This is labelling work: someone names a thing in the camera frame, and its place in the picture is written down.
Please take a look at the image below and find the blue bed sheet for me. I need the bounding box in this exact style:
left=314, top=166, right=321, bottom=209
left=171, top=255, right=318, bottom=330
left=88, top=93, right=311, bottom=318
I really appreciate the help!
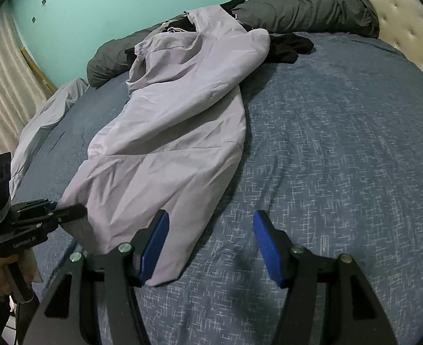
left=11, top=30, right=423, bottom=345

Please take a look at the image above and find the dark grey rolled duvet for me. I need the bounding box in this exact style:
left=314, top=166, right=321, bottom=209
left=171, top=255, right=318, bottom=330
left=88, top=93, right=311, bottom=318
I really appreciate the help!
left=86, top=0, right=380, bottom=88

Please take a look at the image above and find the wooden frame by curtain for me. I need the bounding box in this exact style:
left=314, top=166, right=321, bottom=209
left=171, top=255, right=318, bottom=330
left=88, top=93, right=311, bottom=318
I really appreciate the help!
left=21, top=47, right=57, bottom=97

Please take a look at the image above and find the light grey zip jacket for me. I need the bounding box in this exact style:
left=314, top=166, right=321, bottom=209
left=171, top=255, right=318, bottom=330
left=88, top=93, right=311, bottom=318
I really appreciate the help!
left=59, top=5, right=270, bottom=286

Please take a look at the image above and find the beige striped curtain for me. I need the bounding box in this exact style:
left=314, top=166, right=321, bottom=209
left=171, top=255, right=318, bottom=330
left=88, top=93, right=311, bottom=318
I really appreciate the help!
left=0, top=2, right=47, bottom=154

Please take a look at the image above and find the light grey blanket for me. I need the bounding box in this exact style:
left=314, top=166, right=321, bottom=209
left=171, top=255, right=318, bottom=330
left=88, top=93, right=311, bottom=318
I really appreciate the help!
left=9, top=78, right=89, bottom=199

